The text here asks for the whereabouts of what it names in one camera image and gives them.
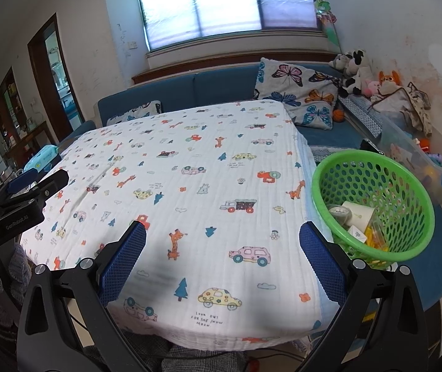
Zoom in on yellow snack wrapper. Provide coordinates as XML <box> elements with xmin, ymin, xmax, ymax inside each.
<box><xmin>364</xmin><ymin>228</ymin><xmax>390</xmax><ymax>254</ymax></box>

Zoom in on green plastic basket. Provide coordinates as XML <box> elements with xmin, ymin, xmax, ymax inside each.
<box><xmin>312</xmin><ymin>150</ymin><xmax>435</xmax><ymax>266</ymax></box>

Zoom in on small printed pillow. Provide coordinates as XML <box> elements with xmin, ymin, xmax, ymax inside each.
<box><xmin>107</xmin><ymin>101</ymin><xmax>163</xmax><ymax>126</ymax></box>

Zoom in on beige printed cloth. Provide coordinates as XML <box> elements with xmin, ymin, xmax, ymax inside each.
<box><xmin>372</xmin><ymin>81</ymin><xmax>434</xmax><ymax>136</ymax></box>

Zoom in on wooden display cabinet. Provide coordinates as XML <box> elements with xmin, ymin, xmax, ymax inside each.
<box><xmin>0</xmin><ymin>66</ymin><xmax>30</xmax><ymax>156</ymax></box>

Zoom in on wooden door frame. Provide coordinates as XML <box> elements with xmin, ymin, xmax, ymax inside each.
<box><xmin>27</xmin><ymin>12</ymin><xmax>86</xmax><ymax>144</ymax></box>

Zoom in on blue patterned cushion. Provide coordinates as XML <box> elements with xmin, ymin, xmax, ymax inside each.
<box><xmin>339</xmin><ymin>95</ymin><xmax>384</xmax><ymax>136</ymax></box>

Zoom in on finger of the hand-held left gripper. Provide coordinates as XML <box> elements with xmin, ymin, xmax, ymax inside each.
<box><xmin>0</xmin><ymin>169</ymin><xmax>69</xmax><ymax>218</ymax></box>
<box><xmin>0</xmin><ymin>172</ymin><xmax>41</xmax><ymax>204</ymax></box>

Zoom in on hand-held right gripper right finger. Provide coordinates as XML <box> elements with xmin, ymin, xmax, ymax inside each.
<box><xmin>299</xmin><ymin>221</ymin><xmax>436</xmax><ymax>372</ymax></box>

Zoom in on blue patterned cloth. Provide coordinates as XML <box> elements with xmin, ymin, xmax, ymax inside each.
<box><xmin>309</xmin><ymin>145</ymin><xmax>361</xmax><ymax>163</ymax></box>

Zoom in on window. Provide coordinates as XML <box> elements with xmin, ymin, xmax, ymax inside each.
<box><xmin>133</xmin><ymin>0</ymin><xmax>322</xmax><ymax>52</ymax></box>

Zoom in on butterfly print pillow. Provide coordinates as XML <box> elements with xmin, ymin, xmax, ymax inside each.
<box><xmin>254</xmin><ymin>57</ymin><xmax>339</xmax><ymax>129</ymax></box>

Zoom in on grey plush toy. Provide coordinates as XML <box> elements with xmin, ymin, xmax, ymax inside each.
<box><xmin>329</xmin><ymin>54</ymin><xmax>349</xmax><ymax>71</ymax></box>

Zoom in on black device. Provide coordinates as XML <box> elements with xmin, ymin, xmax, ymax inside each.
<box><xmin>360</xmin><ymin>139</ymin><xmax>384</xmax><ymax>156</ymax></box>

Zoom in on black white cow plush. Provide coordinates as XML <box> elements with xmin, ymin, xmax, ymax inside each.
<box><xmin>339</xmin><ymin>49</ymin><xmax>373</xmax><ymax>97</ymax></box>

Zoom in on orange fox plush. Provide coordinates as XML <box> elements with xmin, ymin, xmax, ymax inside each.
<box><xmin>378</xmin><ymin>70</ymin><xmax>401</xmax><ymax>93</ymax></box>

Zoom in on white paper cup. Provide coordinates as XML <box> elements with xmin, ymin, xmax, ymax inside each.
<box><xmin>341</xmin><ymin>201</ymin><xmax>376</xmax><ymax>229</ymax></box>

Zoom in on colourful pinwheel toy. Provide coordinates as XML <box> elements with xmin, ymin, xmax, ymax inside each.
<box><xmin>314</xmin><ymin>0</ymin><xmax>341</xmax><ymax>53</ymax></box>

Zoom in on blue wet wipes pack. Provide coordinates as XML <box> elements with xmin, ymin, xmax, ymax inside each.
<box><xmin>23</xmin><ymin>145</ymin><xmax>61</xmax><ymax>173</ymax></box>

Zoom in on person's plaid trouser legs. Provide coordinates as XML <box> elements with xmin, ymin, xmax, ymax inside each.
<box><xmin>120</xmin><ymin>329</ymin><xmax>252</xmax><ymax>372</ymax></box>

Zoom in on blue sofa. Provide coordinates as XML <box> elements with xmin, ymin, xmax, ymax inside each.
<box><xmin>60</xmin><ymin>62</ymin><xmax>442</xmax><ymax>311</ymax></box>

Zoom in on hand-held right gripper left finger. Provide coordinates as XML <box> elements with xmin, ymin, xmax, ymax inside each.
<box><xmin>17</xmin><ymin>220</ymin><xmax>148</xmax><ymax>372</ymax></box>

